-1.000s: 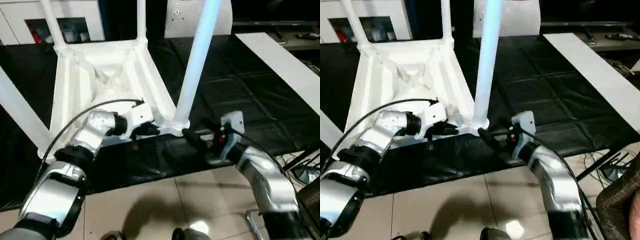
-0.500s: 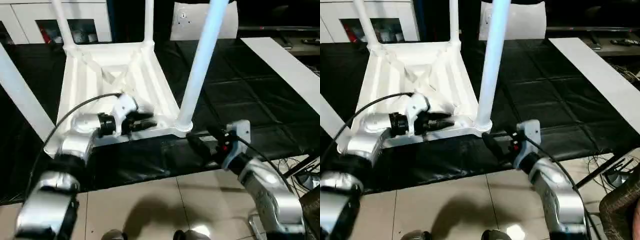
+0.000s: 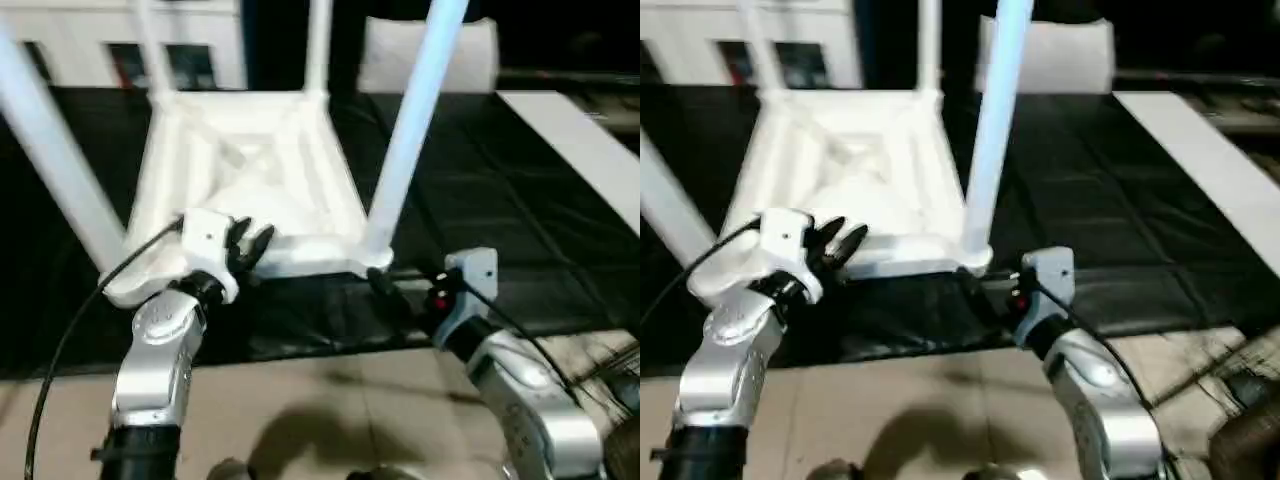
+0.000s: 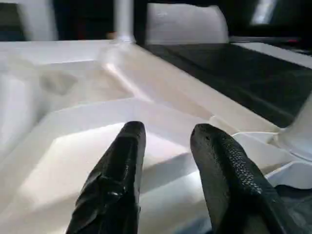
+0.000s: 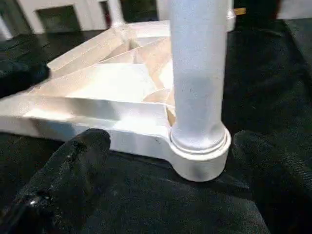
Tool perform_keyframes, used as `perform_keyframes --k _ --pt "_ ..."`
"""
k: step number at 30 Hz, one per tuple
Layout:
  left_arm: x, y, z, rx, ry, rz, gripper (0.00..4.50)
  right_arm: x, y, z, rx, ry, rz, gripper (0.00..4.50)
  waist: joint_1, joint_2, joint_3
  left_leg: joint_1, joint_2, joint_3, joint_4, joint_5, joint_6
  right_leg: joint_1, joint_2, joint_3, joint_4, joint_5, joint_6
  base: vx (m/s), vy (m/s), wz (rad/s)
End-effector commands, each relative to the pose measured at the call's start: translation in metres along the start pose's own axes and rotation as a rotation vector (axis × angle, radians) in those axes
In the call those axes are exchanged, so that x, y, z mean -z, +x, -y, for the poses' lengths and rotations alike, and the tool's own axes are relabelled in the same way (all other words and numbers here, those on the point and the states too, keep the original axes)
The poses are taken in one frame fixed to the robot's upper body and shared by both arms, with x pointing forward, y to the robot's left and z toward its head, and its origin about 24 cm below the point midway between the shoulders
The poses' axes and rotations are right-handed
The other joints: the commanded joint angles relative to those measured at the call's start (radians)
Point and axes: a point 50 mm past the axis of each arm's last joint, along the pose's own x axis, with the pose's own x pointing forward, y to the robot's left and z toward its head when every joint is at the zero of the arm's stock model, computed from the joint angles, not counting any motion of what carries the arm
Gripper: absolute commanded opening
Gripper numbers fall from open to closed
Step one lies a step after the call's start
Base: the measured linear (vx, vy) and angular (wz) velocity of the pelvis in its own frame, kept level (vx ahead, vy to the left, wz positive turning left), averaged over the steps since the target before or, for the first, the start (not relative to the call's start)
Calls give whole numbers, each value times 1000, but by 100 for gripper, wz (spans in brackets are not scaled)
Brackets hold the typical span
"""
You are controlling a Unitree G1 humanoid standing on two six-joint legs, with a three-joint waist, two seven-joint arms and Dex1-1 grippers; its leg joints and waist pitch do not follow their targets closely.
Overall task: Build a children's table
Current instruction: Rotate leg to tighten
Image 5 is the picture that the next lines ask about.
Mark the white plastic table top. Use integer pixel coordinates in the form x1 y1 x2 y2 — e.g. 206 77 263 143
0 19 232 183

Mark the white curved plastic panel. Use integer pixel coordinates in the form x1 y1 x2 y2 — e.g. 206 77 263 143
277 0 312 20

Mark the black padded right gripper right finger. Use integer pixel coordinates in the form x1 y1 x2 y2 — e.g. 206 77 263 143
232 131 312 234

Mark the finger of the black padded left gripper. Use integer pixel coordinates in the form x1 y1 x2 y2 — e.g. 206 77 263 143
0 61 51 98

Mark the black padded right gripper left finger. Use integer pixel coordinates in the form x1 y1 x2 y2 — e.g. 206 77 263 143
0 128 111 234

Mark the white glass-door cabinet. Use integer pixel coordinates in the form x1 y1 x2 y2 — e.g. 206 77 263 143
0 0 171 41

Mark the black padded mat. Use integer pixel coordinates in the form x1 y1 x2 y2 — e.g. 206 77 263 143
0 18 312 234

